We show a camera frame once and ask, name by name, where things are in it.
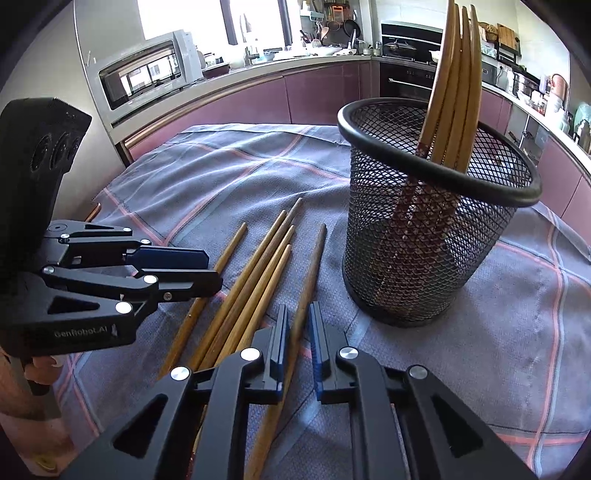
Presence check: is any kitchen window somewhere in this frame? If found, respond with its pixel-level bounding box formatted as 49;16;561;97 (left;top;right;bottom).
137;0;294;52

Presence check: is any black mesh utensil cup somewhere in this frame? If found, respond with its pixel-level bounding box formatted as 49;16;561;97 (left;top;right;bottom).
338;98;542;327

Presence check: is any black lidded wok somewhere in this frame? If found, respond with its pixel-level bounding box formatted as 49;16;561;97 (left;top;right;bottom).
384;39;417;58

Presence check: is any person left hand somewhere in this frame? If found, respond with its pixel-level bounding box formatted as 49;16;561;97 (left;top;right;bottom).
24;355;64;385

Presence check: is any wooden chopstick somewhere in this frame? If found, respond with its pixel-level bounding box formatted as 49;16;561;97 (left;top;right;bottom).
199;225;294;369
157;222;247;379
417;1;481;299
394;1;461;295
243;224;328;480
430;3;482;313
399;1;463;276
188;197;303;371

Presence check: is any black tracking camera left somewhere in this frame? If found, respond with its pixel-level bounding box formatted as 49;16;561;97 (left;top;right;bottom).
1;97;92;274

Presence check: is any grey plaid tablecloth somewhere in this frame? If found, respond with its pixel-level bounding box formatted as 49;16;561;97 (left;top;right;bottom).
55;124;590;479

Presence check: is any pink sleeve left forearm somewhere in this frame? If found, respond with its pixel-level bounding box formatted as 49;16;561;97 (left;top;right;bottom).
1;355;76;476

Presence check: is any black built-in oven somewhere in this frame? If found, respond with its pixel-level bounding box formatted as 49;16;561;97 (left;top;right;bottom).
380;22;443;101

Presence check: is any white microwave oven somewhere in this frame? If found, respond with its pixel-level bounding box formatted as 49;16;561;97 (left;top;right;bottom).
86;30;204;127

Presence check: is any pink thermos jug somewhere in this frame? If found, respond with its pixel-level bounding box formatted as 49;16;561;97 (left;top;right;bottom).
549;73;568;107

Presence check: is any black wall spice rack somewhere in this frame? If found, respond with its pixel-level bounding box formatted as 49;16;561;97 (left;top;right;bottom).
479;22;521;64

